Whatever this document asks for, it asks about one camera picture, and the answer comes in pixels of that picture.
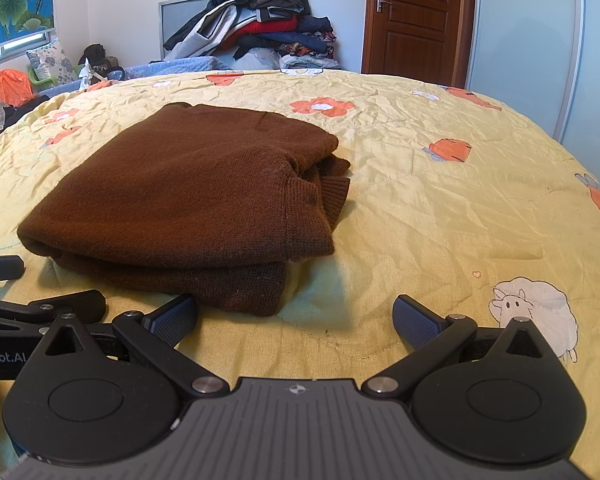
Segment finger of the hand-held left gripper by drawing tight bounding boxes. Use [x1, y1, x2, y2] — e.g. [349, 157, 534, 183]
[0, 289, 107, 334]
[0, 255, 25, 282]

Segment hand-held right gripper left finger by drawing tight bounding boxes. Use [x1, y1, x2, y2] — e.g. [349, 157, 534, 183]
[45, 292, 229, 402]

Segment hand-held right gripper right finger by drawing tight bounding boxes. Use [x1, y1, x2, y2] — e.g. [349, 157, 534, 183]
[362, 294, 548, 402]

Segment brown knit sweater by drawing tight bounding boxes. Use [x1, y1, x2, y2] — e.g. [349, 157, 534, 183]
[17, 102, 352, 317]

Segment heap of dark clothes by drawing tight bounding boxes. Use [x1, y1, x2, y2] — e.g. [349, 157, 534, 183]
[0, 95, 52, 150]

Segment pile of clothes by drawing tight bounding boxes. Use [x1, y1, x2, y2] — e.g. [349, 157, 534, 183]
[162, 0, 343, 72]

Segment yellow printed bedspread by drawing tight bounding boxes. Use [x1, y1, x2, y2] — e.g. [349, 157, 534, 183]
[0, 70, 600, 480]

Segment orange cloth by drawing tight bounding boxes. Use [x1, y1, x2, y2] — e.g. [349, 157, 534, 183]
[0, 70, 36, 109]

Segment green plastic stool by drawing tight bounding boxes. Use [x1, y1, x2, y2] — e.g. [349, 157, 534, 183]
[27, 66, 57, 92]

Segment white crumpled bag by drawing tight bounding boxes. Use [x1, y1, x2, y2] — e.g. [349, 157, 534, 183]
[77, 57, 107, 92]

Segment floral pillow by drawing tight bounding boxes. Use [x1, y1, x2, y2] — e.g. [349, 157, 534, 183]
[26, 38, 78, 83]

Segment black cloth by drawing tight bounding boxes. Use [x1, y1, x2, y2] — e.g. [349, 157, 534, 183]
[77, 43, 109, 66]

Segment blue quilted blanket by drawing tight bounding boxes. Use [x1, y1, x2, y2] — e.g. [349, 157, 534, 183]
[35, 56, 281, 98]

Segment white sliding wardrobe door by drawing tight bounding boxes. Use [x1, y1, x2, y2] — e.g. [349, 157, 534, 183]
[466, 0, 600, 161]

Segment brown wooden door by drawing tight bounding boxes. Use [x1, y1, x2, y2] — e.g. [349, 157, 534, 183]
[361, 0, 476, 88]

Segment grey framed panel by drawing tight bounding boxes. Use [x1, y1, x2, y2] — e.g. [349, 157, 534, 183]
[158, 0, 217, 59]

